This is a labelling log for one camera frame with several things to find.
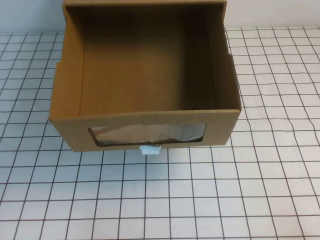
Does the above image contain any cardboard drawer with torn handle slot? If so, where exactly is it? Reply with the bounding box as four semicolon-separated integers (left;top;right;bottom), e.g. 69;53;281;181
49;4;243;153

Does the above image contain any white plastic drawer handle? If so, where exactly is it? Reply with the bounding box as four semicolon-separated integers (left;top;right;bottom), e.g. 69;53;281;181
138;144;161;156

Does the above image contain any white grid tablecloth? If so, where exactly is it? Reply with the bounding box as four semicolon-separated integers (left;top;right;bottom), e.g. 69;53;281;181
0;26;320;240

